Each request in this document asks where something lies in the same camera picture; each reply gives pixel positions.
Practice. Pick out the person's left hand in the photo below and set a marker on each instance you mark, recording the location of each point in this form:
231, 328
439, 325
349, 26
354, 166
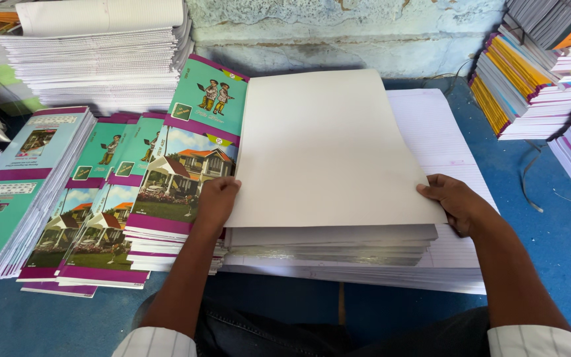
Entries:
216, 198

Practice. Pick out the person's right hand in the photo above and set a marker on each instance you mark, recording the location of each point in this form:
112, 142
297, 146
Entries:
456, 201

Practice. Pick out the person's left fingers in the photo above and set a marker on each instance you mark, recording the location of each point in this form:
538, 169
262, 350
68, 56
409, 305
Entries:
230, 182

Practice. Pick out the white cover sheet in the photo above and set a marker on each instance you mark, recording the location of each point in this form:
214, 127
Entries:
325, 148

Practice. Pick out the stack of house print notebooks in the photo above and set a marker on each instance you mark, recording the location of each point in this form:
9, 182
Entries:
191, 173

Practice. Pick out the stack of blank cover sheets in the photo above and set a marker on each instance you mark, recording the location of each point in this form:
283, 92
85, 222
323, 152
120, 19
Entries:
330, 245

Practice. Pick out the fanned pile of printed covers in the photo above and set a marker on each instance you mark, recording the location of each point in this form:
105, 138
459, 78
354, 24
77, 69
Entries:
92, 213

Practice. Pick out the person's dark trousers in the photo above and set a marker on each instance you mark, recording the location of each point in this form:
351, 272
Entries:
325, 329

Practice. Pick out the tall stack of white paper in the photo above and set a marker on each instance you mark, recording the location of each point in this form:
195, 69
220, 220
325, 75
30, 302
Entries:
97, 54

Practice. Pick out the stack of ruled paper sheets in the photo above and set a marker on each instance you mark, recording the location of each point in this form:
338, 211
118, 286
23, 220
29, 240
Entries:
439, 198

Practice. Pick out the stack of face-down teal covers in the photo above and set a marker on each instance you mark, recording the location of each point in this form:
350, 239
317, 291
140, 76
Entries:
18, 188

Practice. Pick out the stack of yellow purple notebooks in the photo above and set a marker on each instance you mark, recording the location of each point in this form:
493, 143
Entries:
523, 94

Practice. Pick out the heap of bound notebooks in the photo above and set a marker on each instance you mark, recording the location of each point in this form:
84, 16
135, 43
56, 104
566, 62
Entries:
558, 25

